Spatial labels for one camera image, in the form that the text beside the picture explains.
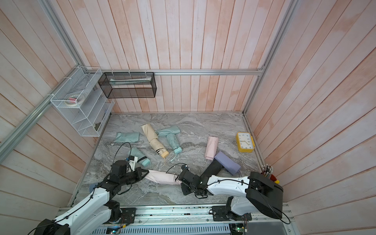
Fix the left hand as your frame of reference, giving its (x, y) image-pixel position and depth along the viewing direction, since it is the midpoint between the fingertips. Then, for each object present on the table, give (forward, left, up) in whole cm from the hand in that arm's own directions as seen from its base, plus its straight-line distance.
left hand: (148, 173), depth 84 cm
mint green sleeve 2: (+29, -5, 0) cm, 30 cm away
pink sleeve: (-2, -7, -1) cm, 8 cm away
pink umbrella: (-4, -17, -1) cm, 18 cm away
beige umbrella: (+18, -3, 0) cm, 18 cm away
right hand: (-6, -21, -4) cm, 22 cm away
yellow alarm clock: (+23, -63, -1) cm, 67 cm away
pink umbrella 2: (+19, -39, -2) cm, 44 cm away
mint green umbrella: (+21, -14, -1) cm, 25 cm away
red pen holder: (-3, -63, +12) cm, 64 cm away
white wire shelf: (+22, +32, +24) cm, 45 cm away
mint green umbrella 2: (+10, +7, +1) cm, 12 cm away
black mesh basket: (+45, +14, +30) cm, 56 cm away
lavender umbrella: (+4, -50, -1) cm, 51 cm away
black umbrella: (+4, -39, -2) cm, 39 cm away
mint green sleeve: (+28, +21, -2) cm, 34 cm away
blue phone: (-6, +33, -4) cm, 34 cm away
